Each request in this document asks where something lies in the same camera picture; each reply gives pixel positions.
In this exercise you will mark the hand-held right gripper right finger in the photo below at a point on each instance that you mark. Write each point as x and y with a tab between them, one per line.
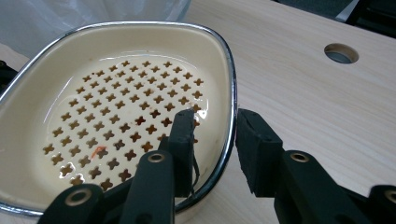
258	149

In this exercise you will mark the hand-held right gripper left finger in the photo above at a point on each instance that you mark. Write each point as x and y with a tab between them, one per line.
183	149

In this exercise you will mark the cream perforated drain basket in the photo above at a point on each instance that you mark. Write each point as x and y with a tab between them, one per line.
124	109

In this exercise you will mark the grey metal bar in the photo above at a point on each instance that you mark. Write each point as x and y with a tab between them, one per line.
347	11

